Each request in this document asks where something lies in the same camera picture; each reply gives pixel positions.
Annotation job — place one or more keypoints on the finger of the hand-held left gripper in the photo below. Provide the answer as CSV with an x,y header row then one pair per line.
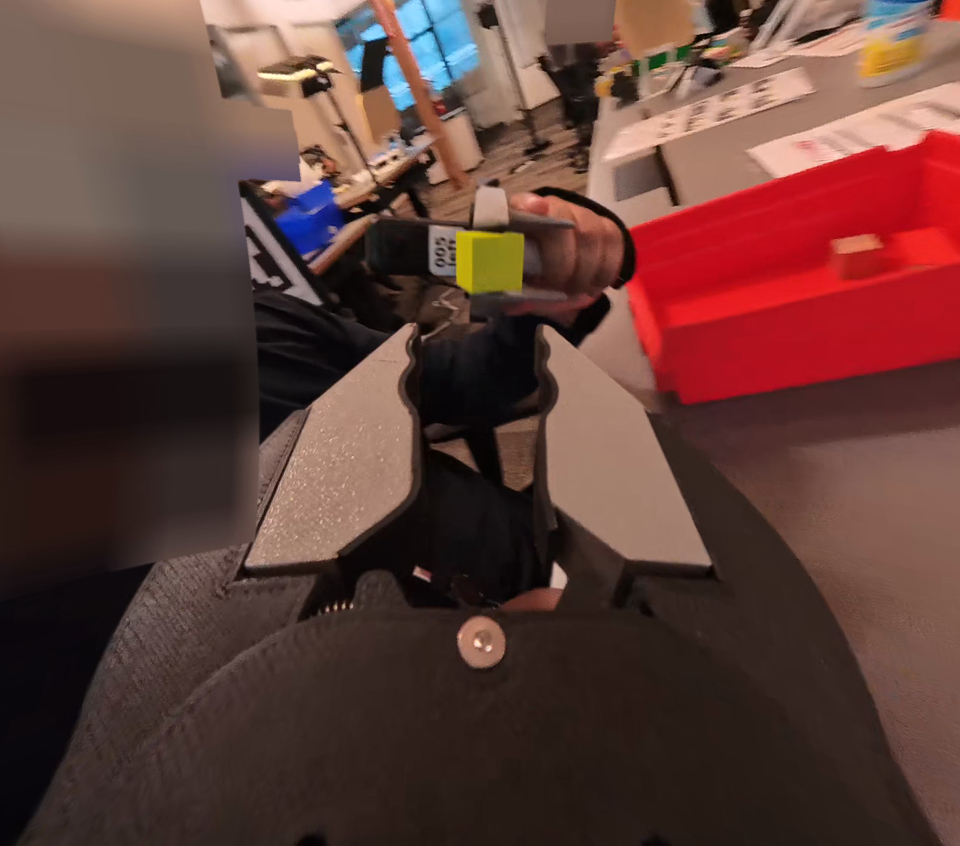
x,y
525,301
491,208

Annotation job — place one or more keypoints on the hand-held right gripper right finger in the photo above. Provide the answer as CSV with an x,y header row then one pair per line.
x,y
622,478

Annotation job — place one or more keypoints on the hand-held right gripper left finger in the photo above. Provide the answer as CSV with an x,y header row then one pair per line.
x,y
337,471

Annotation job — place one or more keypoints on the red plastic bin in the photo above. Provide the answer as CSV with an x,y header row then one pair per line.
x,y
750,351

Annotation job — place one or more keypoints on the natural wooden cube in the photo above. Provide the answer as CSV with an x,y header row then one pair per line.
x,y
855,259

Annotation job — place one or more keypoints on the long red wooden block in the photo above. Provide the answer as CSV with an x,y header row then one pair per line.
x,y
915,250

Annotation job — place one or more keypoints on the person's left hand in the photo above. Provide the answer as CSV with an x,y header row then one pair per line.
x,y
585,253

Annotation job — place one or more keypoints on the wooden office desk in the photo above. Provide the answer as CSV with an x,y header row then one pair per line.
x,y
390,165

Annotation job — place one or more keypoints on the blue plastic bin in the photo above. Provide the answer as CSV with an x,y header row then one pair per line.
x,y
311,220

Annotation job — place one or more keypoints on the black and white marker board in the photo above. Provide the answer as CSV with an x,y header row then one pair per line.
x,y
289,261

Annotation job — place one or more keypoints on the tan cardboard panel on stand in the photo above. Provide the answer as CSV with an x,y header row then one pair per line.
x,y
652,13
381,115

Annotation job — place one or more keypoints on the black light flag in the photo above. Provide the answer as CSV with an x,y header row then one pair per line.
x,y
375,66

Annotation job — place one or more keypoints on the panel light on tripod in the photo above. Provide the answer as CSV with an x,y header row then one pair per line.
x,y
300,66

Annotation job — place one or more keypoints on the green toy brick plate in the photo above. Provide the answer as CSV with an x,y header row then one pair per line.
x,y
664,60

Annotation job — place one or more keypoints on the paper sheet with picture grid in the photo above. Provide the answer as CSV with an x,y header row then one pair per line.
x,y
712,111

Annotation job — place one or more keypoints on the paper sheet with red print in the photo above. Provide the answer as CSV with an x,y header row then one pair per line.
x,y
825,145

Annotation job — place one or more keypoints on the wooden support post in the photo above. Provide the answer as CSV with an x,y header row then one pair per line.
x,y
390,21

